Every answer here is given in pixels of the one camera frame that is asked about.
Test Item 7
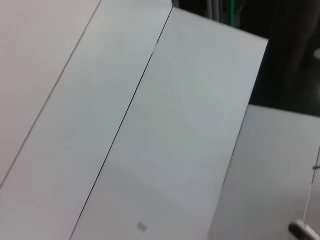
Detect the green rail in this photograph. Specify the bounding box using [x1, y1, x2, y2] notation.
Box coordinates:
[229, 0, 238, 28]

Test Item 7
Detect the silver metal rod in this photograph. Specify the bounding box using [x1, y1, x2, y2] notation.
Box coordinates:
[288, 219, 320, 240]

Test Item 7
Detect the grey metal rail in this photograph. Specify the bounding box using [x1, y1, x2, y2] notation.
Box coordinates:
[207, 0, 221, 21]

